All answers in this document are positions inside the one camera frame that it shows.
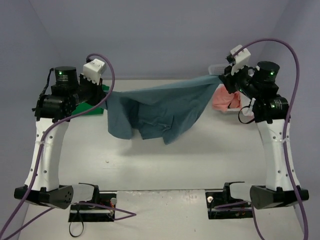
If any green t shirt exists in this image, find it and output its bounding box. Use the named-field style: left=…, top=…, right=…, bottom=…
left=73, top=84, right=111, bottom=117

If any white laundry basket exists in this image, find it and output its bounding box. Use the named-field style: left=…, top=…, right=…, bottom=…
left=207, top=64, right=251, bottom=116

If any grey-blue t shirt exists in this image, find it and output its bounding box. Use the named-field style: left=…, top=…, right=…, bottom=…
left=105, top=75, right=221, bottom=145

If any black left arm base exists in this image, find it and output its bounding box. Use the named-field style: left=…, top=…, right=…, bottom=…
left=68, top=191, right=117, bottom=223

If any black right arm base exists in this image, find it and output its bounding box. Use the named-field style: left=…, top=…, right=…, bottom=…
left=205, top=190, right=253, bottom=220

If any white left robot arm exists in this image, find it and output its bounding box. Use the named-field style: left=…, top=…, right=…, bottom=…
left=14, top=60, right=106, bottom=210

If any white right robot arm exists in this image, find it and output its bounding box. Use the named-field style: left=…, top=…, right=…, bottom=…
left=219, top=61, right=309, bottom=210

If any white t shirt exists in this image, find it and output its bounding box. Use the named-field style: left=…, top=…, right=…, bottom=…
left=226, top=91, right=254, bottom=117

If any pink t shirt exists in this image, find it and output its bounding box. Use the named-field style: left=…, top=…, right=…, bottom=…
left=212, top=84, right=238, bottom=112

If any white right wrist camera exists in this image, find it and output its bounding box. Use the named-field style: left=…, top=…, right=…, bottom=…
left=226, top=44, right=251, bottom=76

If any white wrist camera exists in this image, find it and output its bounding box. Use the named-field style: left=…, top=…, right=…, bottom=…
left=82, top=58, right=107, bottom=85
left=226, top=44, right=251, bottom=76

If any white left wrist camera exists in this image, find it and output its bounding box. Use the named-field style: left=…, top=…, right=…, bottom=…
left=82, top=58, right=107, bottom=85

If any black loop cable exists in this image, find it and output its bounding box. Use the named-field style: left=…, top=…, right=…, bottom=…
left=68, top=209, right=85, bottom=238

